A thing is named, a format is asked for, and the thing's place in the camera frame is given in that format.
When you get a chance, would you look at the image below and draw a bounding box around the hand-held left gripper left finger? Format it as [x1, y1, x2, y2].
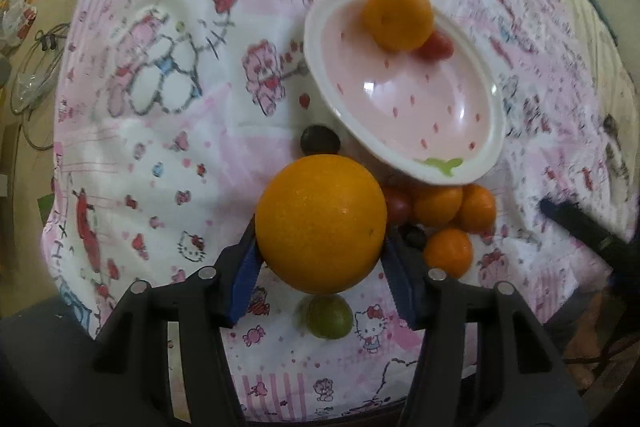
[92, 219, 261, 427]

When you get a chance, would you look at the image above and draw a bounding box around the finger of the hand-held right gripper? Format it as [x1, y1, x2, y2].
[539, 198, 640, 269]

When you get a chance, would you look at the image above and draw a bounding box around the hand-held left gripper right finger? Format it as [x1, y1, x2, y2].
[382, 224, 566, 427]

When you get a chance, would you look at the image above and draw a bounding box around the dark purple grape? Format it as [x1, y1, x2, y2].
[300, 124, 342, 155]
[402, 224, 428, 250]

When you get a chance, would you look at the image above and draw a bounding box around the small mandarin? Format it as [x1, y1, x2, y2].
[412, 186, 464, 228]
[457, 183, 497, 234]
[423, 228, 473, 279]

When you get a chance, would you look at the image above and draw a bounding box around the red cherry tomato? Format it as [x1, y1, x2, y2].
[382, 184, 413, 224]
[412, 31, 455, 62]

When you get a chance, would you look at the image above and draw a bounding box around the large orange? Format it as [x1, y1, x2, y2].
[255, 153, 388, 295]

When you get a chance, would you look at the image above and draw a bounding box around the pink plate with white rim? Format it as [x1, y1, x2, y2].
[304, 0, 507, 185]

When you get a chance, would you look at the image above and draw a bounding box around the dark tabby cat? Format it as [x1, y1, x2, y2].
[602, 114, 631, 182]

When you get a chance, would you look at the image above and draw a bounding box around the green grape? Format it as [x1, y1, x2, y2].
[297, 294, 353, 340]

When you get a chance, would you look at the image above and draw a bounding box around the pink cartoon printed blanket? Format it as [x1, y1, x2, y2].
[40, 0, 640, 423]

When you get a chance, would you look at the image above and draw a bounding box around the beige quilt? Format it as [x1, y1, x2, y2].
[520, 0, 640, 118]

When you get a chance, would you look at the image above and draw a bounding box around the medium orange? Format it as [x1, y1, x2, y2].
[362, 0, 434, 52]

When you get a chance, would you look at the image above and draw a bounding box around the white plastic bag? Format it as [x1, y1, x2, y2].
[2, 0, 41, 52]

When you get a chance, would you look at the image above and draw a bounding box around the coiled cable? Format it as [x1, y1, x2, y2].
[10, 22, 71, 152]

